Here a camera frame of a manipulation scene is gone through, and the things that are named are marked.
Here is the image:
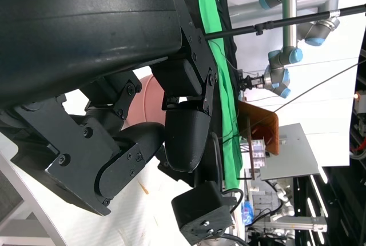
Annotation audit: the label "brown wooden board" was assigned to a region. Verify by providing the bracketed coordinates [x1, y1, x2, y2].
[237, 100, 280, 157]

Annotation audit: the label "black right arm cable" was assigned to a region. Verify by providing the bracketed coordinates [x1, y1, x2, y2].
[221, 188, 245, 215]

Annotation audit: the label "green cloth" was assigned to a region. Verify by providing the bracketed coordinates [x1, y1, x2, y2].
[194, 0, 246, 189]

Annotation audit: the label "black boom pole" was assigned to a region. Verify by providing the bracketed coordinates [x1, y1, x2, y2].
[204, 3, 366, 41]

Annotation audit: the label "grey panel board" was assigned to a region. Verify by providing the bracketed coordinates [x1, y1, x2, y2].
[258, 122, 320, 181]

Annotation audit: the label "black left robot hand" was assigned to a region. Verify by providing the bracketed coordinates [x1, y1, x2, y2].
[0, 0, 220, 217]

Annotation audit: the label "pink plastic bowl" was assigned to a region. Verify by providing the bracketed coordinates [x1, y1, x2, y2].
[122, 73, 167, 129]

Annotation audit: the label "aluminium profile bar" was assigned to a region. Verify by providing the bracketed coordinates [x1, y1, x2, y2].
[248, 214, 328, 232]

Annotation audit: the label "blue water bottle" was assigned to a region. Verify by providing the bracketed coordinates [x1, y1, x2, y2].
[241, 201, 254, 227]

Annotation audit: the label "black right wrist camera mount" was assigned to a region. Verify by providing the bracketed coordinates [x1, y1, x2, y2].
[170, 181, 238, 246]

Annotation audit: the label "rack of small boxes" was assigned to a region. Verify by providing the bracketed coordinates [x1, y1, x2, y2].
[240, 137, 269, 181]

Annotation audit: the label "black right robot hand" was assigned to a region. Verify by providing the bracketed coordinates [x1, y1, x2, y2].
[156, 131, 223, 188]

